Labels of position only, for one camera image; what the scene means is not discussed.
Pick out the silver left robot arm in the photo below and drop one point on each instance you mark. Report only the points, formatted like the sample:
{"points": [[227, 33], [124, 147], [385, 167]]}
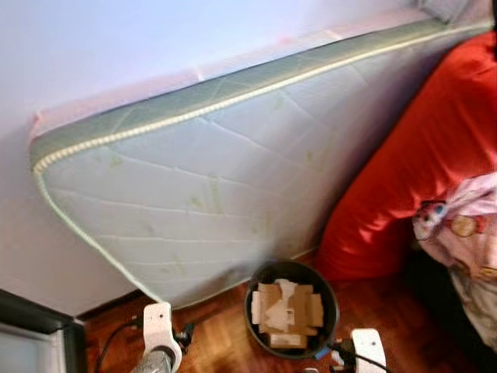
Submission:
{"points": [[159, 364]]}

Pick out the dark baseboard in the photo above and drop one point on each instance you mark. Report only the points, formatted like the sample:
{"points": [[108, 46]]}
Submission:
{"points": [[109, 305]]}

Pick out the grey fabric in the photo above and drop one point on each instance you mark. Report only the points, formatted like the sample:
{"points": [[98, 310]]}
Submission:
{"points": [[446, 8]]}

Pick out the black round bin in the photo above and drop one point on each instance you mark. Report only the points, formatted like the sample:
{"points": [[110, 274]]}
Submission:
{"points": [[291, 270]]}

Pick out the red covered mattress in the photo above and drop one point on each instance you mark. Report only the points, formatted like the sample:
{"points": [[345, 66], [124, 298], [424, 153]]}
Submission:
{"points": [[419, 155]]}

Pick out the brown cardboard pieces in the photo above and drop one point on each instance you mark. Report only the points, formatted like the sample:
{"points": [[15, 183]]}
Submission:
{"points": [[283, 315]]}

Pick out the pink cartoon blanket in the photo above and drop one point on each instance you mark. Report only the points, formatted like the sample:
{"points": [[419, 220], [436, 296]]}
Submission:
{"points": [[470, 225]]}

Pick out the green quilted mattress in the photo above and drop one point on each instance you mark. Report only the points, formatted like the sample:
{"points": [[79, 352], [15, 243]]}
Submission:
{"points": [[233, 179]]}

